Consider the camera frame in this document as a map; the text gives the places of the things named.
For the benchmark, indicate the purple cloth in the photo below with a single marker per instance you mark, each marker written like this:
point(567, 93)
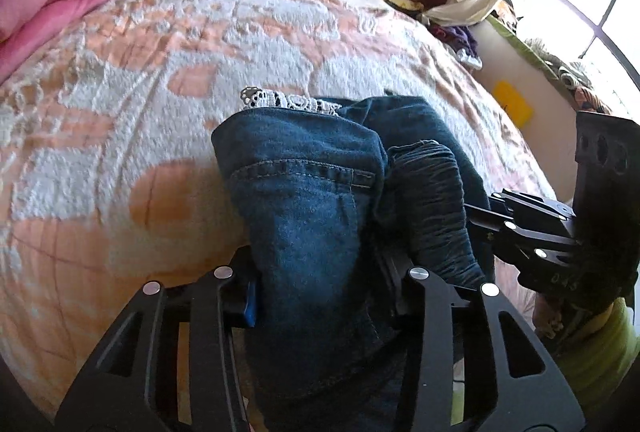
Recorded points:
point(457, 45)

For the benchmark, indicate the blue denim jeans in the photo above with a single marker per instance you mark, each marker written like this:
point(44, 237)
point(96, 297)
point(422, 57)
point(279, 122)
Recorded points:
point(310, 212)

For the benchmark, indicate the person's right hand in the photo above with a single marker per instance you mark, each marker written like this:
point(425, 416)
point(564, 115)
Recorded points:
point(547, 319)

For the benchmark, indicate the peach and white bedspread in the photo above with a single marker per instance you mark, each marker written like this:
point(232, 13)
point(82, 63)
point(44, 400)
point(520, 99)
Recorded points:
point(150, 137)

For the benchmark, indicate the pile of cloths on windowsill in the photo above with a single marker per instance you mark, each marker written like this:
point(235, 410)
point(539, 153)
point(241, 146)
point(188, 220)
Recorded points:
point(585, 85)

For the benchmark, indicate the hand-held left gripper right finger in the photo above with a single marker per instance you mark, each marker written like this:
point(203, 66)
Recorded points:
point(430, 312)

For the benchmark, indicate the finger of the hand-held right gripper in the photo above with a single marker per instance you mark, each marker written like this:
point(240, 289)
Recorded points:
point(520, 209)
point(535, 249)

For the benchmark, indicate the yellow flat item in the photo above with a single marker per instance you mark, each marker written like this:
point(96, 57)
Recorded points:
point(512, 103)

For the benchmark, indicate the green cloth on windowsill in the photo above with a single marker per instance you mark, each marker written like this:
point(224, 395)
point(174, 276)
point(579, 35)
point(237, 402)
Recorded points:
point(530, 47)

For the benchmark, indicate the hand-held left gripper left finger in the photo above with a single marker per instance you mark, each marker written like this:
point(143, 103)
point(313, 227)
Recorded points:
point(248, 307)

